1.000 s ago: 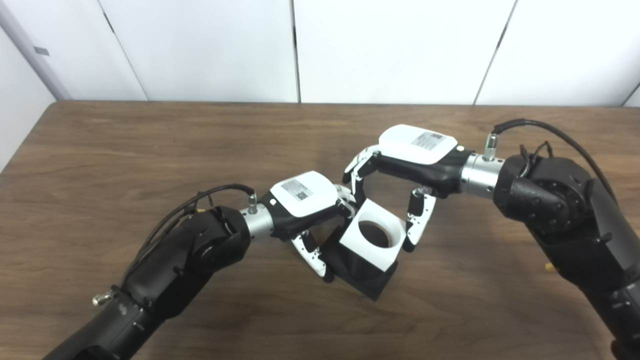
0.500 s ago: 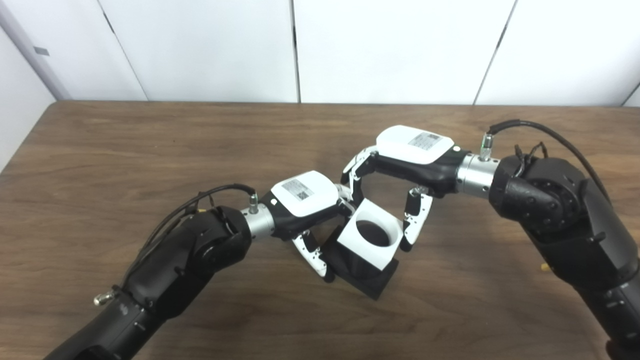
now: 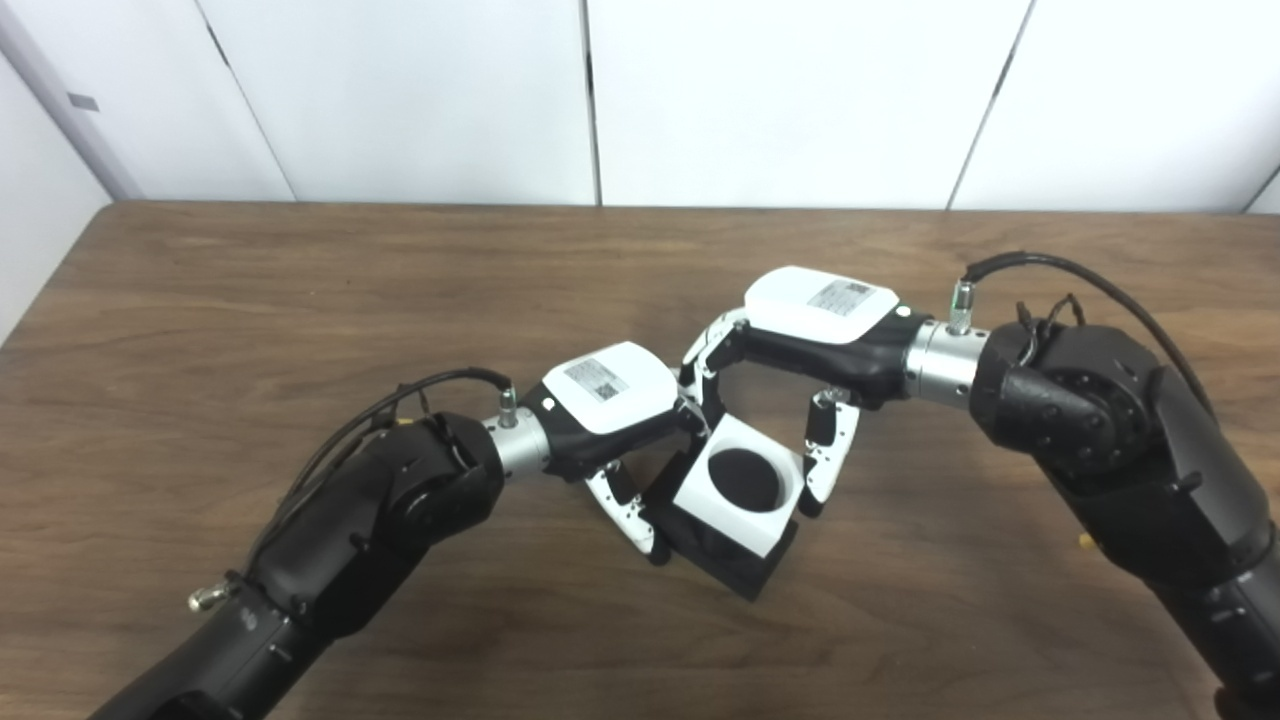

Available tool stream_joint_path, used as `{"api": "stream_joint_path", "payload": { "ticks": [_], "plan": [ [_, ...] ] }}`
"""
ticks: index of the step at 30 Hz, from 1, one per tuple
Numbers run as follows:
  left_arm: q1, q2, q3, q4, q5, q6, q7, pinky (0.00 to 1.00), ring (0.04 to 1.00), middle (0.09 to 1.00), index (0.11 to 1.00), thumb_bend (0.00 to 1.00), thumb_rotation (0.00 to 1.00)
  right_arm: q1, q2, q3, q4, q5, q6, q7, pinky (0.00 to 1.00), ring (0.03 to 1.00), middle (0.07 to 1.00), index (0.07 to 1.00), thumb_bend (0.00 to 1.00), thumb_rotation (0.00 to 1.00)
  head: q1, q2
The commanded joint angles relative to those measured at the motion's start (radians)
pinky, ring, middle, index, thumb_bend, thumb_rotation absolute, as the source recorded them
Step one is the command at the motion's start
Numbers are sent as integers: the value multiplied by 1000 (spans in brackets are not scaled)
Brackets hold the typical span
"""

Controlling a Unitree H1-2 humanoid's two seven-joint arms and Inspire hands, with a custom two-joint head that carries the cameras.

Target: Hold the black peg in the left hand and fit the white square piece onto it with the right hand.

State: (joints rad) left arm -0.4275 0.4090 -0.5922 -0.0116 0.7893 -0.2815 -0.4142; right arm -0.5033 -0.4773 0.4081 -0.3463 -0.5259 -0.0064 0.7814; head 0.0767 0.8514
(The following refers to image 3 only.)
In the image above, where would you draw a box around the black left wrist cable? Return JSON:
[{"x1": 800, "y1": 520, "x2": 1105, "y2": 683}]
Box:
[{"x1": 245, "y1": 367, "x2": 521, "y2": 561}]

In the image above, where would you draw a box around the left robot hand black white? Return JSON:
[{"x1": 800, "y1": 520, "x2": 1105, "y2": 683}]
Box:
[{"x1": 540, "y1": 341, "x2": 713, "y2": 566}]

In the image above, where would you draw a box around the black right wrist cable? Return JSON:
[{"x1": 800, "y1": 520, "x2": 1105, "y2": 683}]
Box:
[{"x1": 948, "y1": 251, "x2": 1216, "y2": 416}]

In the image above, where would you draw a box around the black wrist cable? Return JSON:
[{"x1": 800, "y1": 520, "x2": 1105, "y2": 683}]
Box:
[
  {"x1": 948, "y1": 251, "x2": 1216, "y2": 416},
  {"x1": 245, "y1": 367, "x2": 521, "y2": 561}
]

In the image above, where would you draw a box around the black peg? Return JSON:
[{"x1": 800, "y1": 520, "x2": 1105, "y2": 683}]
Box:
[{"x1": 640, "y1": 440, "x2": 801, "y2": 603}]

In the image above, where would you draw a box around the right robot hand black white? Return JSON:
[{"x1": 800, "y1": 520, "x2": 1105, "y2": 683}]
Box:
[{"x1": 678, "y1": 265, "x2": 936, "y2": 518}]

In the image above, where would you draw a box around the white square piece with hole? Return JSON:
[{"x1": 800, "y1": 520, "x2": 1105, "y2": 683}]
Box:
[{"x1": 672, "y1": 414, "x2": 807, "y2": 558}]

